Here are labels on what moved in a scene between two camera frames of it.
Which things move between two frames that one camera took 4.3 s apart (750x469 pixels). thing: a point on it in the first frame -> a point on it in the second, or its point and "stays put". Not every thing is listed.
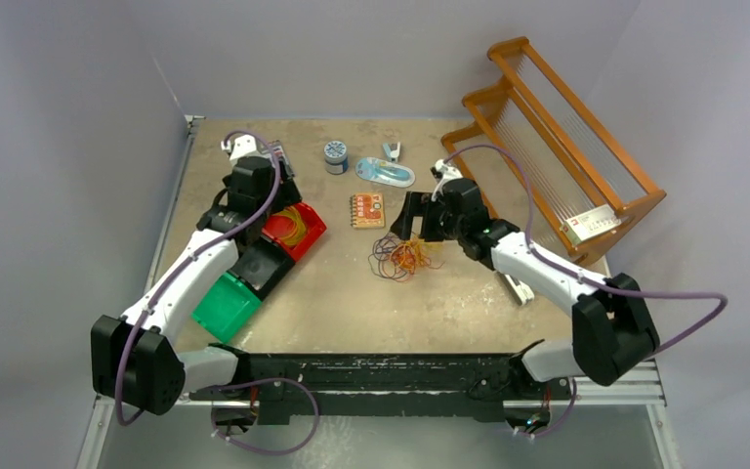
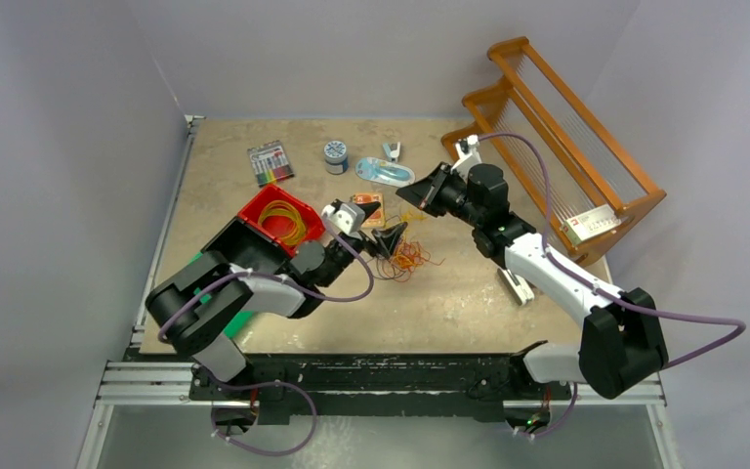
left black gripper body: [287, 195] -> [371, 248]
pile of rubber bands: [380, 261] stays put
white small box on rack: [590, 223] stays put
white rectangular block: [521, 292] stays put
